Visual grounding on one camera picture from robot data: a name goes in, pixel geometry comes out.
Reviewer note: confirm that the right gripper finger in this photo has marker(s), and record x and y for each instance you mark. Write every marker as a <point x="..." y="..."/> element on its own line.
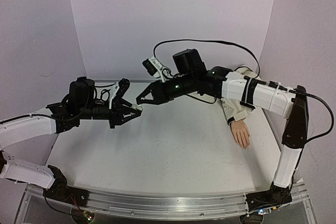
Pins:
<point x="151" y="93"/>
<point x="149" y="101"/>

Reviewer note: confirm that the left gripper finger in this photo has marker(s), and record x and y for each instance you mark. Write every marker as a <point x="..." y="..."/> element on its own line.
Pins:
<point x="122" y="101"/>
<point x="124" y="115"/>

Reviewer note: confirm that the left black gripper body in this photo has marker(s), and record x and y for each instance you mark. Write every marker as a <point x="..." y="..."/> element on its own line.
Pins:
<point x="87" y="111"/>

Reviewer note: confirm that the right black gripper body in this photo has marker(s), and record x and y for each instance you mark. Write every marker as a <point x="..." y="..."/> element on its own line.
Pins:
<point x="156" y="93"/>

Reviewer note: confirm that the white nail polish bottle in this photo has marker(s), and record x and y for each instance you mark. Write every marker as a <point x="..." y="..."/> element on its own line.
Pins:
<point x="137" y="107"/>

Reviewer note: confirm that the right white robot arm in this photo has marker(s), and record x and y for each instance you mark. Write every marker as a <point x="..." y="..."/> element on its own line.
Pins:
<point x="289" y="103"/>

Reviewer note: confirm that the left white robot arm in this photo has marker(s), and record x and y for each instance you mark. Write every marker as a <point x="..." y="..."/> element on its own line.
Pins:
<point x="25" y="127"/>

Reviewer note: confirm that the beige jacket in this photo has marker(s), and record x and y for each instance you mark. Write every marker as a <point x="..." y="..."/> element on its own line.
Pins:
<point x="235" y="113"/>

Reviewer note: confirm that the mannequin hand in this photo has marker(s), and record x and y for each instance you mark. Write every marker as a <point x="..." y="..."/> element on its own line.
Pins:
<point x="240" y="133"/>

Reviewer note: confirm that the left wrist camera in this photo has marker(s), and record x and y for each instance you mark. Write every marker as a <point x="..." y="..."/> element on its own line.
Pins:
<point x="118" y="91"/>

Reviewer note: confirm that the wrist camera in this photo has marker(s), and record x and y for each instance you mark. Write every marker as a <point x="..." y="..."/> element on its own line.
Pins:
<point x="156" y="69"/>
<point x="118" y="91"/>

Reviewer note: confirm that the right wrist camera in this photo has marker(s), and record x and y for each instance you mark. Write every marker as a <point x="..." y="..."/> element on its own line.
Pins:
<point x="156" y="69"/>

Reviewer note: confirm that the aluminium front rail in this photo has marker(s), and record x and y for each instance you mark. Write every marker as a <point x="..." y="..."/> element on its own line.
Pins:
<point x="107" y="207"/>

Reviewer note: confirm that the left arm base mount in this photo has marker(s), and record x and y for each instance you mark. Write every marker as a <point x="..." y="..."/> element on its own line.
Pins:
<point x="62" y="192"/>

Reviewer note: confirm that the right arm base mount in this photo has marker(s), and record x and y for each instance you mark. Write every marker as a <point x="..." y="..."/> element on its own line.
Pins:
<point x="273" y="197"/>

